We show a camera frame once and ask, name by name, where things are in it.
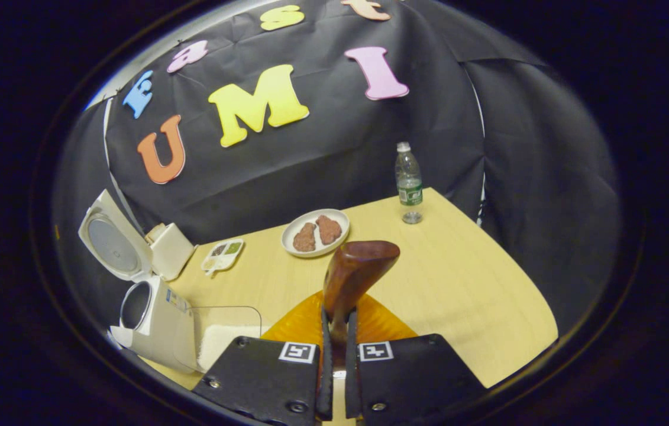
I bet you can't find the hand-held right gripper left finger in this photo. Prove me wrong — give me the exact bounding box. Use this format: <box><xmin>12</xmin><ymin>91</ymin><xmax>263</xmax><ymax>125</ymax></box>
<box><xmin>207</xmin><ymin>290</ymin><xmax>335</xmax><ymax>426</ymax></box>

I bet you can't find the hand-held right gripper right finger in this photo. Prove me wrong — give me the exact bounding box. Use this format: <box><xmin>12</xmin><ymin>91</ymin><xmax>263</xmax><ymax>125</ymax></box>
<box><xmin>343</xmin><ymin>293</ymin><xmax>486</xmax><ymax>426</ymax></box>

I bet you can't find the clear container of rice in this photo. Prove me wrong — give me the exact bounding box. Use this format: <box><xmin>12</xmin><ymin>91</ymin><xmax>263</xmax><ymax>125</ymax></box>
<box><xmin>173</xmin><ymin>305</ymin><xmax>263</xmax><ymax>373</ymax></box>

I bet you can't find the brown wooden spoon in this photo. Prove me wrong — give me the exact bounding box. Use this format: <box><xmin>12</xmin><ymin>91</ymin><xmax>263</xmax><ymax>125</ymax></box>
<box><xmin>322</xmin><ymin>240</ymin><xmax>401</xmax><ymax>379</ymax></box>

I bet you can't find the white rice cooker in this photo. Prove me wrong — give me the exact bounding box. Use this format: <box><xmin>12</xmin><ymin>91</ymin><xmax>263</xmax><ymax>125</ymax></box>
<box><xmin>78</xmin><ymin>189</ymin><xmax>200</xmax><ymax>375</ymax></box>

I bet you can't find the brown meat piece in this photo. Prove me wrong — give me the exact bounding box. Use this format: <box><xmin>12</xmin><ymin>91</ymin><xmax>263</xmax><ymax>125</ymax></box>
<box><xmin>293</xmin><ymin>222</ymin><xmax>318</xmax><ymax>253</ymax></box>
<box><xmin>315</xmin><ymin>215</ymin><xmax>342</xmax><ymax>246</ymax></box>

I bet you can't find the white divided dish of beans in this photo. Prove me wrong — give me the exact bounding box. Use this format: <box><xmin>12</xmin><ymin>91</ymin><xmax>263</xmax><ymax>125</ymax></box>
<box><xmin>201</xmin><ymin>238</ymin><xmax>245</xmax><ymax>276</ymax></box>

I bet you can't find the white round plate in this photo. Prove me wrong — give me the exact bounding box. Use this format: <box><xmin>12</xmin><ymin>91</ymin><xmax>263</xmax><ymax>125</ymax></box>
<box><xmin>281</xmin><ymin>208</ymin><xmax>351</xmax><ymax>259</ymax></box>

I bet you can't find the cream toaster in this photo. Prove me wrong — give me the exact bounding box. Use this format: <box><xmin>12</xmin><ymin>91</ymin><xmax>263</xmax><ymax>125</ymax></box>
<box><xmin>145</xmin><ymin>222</ymin><xmax>198</xmax><ymax>282</ymax></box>

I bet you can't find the clear water bottle green label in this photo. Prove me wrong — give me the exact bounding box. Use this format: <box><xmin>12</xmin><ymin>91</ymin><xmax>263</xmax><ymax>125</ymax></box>
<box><xmin>395</xmin><ymin>141</ymin><xmax>424</xmax><ymax>212</ymax></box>

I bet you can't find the black backdrop cloth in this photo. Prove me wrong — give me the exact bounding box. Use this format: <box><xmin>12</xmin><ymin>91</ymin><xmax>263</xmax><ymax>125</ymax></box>
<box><xmin>53</xmin><ymin>0</ymin><xmax>622</xmax><ymax>332</ymax></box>

